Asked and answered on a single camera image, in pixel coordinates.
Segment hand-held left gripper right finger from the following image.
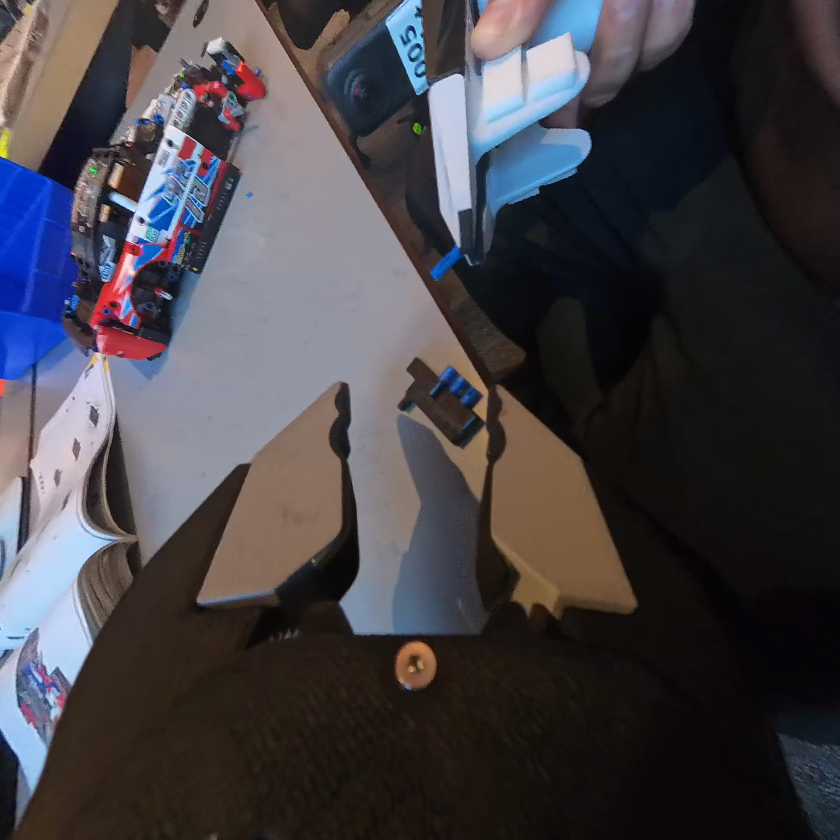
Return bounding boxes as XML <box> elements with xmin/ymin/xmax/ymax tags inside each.
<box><xmin>479</xmin><ymin>386</ymin><xmax>639</xmax><ymax>618</ymax></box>

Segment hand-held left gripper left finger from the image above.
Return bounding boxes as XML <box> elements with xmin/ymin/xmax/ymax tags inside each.
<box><xmin>196</xmin><ymin>382</ymin><xmax>361</xmax><ymax>608</ymax></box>

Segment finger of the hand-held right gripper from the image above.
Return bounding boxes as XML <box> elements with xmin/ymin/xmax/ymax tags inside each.
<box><xmin>427</xmin><ymin>33</ymin><xmax>593</xmax><ymax>266</ymax></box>

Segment black beam assembly blue pins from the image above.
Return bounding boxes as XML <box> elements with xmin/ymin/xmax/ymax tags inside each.
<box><xmin>397</xmin><ymin>357</ymin><xmax>488</xmax><ymax>450</ymax></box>

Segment light grey desk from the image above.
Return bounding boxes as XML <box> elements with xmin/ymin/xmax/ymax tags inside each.
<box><xmin>26</xmin><ymin>0</ymin><xmax>526</xmax><ymax>657</ymax></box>

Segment person's right hand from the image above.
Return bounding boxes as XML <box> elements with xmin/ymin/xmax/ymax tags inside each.
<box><xmin>469</xmin><ymin>0</ymin><xmax>697</xmax><ymax>109</ymax></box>

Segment open instruction booklet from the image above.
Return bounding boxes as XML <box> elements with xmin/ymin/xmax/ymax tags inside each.
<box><xmin>0</xmin><ymin>357</ymin><xmax>142</xmax><ymax>788</ymax></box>

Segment red toy brick car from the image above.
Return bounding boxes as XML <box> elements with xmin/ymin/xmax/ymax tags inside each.
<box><xmin>62</xmin><ymin>38</ymin><xmax>269</xmax><ymax>362</ymax></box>

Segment blue plastic bin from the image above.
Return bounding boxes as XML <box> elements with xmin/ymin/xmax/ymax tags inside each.
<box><xmin>0</xmin><ymin>157</ymin><xmax>78</xmax><ymax>383</ymax></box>

